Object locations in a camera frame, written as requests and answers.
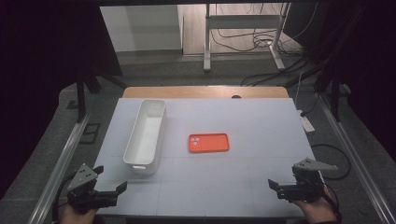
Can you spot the black square floor frame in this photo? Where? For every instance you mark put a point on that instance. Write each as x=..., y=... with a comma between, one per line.
x=90, y=133

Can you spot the white metal desk frame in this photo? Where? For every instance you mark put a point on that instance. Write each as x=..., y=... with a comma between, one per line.
x=207, y=37

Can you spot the black table grommet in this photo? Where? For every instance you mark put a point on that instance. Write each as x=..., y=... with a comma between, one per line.
x=236, y=96

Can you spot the white cabinet panel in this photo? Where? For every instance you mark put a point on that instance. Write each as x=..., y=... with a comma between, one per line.
x=140, y=28

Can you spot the person's right hand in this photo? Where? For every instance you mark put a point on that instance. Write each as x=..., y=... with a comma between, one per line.
x=317, y=211

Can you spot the aluminium rail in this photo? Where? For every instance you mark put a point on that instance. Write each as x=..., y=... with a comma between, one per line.
x=59, y=168
x=355, y=158

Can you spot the person's left hand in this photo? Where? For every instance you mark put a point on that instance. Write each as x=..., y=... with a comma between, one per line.
x=74, y=217

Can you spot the white power strip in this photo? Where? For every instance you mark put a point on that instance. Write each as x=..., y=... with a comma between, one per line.
x=307, y=123

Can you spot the white table mat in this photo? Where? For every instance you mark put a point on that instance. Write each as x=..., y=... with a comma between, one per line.
x=236, y=180

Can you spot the orange phone case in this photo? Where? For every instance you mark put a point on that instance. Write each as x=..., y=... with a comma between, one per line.
x=208, y=142

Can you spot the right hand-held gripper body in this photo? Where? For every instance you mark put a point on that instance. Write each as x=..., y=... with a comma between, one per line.
x=306, y=189

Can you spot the black metal stand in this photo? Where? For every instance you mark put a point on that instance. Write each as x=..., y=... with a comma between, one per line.
x=334, y=90
x=81, y=93

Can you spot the white plastic storage bin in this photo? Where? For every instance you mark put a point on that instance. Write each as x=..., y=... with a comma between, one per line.
x=145, y=137

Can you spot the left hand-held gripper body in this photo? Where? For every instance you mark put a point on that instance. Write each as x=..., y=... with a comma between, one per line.
x=81, y=180

